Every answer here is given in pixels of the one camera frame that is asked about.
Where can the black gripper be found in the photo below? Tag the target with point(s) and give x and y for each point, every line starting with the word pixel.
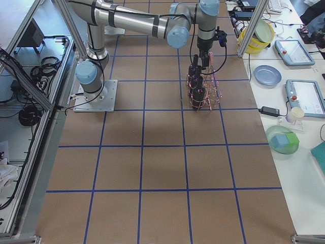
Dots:
pixel 204 46

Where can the dark wine bottle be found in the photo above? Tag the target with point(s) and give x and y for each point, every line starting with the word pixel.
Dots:
pixel 196 71

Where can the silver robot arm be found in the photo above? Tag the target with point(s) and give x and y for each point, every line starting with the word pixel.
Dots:
pixel 173 27

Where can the wine bottle in basket right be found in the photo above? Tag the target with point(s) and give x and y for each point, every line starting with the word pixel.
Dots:
pixel 191 72

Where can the wine bottle in basket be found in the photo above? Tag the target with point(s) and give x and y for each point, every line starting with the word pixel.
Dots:
pixel 191 72
pixel 197 93

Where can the wine bottle in basket left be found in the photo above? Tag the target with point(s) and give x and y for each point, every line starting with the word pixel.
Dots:
pixel 197 93

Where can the yellow wooden steamer basket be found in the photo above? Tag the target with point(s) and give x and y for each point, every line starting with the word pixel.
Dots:
pixel 262 38

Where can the blue plate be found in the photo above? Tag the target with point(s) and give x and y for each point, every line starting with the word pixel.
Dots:
pixel 267 75

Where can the small black power brick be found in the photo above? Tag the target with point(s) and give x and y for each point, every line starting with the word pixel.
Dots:
pixel 269 111

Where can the far teach pendant tablet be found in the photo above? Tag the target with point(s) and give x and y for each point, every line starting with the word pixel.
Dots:
pixel 293 53

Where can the teach pendant tablet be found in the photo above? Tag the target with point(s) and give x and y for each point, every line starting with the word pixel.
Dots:
pixel 293 53
pixel 305 94

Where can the white paper cup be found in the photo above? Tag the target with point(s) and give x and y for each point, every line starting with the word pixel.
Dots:
pixel 294 114

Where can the near teach pendant tablet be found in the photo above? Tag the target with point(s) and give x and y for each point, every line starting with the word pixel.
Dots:
pixel 305 94

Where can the green plate with items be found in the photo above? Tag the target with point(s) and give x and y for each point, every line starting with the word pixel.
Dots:
pixel 282 140

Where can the teal book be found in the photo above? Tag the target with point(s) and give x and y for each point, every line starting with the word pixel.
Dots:
pixel 319 154

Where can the crumpled white cloth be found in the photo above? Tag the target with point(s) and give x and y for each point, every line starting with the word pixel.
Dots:
pixel 9 173

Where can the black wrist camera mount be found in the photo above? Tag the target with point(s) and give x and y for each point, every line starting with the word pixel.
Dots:
pixel 220 36

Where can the copper wire wine basket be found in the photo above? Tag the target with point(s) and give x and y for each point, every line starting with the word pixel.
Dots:
pixel 212 92

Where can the aluminium frame post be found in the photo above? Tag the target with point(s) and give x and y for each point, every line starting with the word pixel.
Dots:
pixel 261 5

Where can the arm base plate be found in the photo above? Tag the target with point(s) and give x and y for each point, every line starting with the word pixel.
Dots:
pixel 97 102
pixel 114 31

